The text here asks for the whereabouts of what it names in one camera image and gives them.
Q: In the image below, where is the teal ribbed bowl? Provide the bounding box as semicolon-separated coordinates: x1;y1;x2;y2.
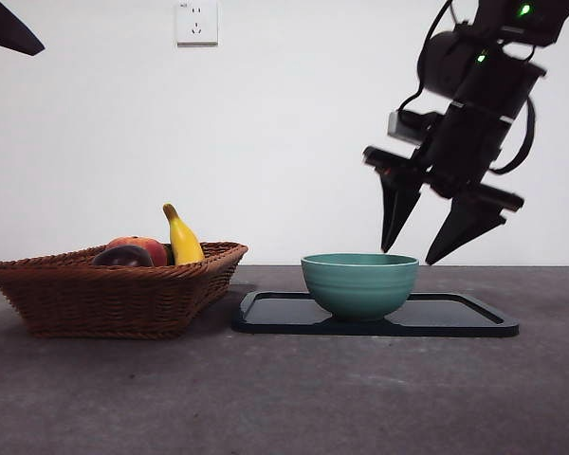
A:
301;253;420;323

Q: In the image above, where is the dark purple plum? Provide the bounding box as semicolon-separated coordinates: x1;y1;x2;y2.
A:
91;246;154;267

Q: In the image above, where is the black rectangular tray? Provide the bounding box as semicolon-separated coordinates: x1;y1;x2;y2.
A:
230;291;522;338

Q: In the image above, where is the yellow banana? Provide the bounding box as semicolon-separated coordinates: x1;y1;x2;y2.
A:
162;203;206;266

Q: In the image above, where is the red orange peach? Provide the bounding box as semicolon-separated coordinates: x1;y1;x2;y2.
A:
105;235;169;267

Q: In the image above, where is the brown wicker basket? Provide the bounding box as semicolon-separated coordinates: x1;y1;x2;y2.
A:
0;242;249;340

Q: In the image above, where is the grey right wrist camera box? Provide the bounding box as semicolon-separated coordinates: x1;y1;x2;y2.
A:
387;109;445;143

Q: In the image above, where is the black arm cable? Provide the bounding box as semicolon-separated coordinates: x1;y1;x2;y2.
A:
396;0;459;113
491;97;537;174

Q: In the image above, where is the white wall power socket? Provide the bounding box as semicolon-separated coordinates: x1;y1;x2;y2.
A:
176;2;219;47

